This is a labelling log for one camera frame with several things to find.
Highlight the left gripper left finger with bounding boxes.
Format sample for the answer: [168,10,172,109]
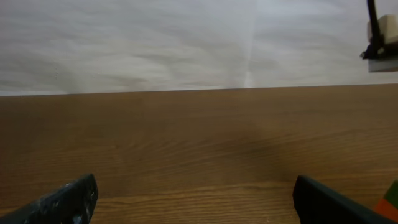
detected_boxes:
[0,173,100,224]

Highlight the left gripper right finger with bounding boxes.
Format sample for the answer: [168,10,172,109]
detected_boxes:
[292,175,398,224]

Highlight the orange cube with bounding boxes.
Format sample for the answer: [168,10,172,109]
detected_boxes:
[373,198,398,223]

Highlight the green cube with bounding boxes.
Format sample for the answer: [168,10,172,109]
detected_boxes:
[382,179,398,209]

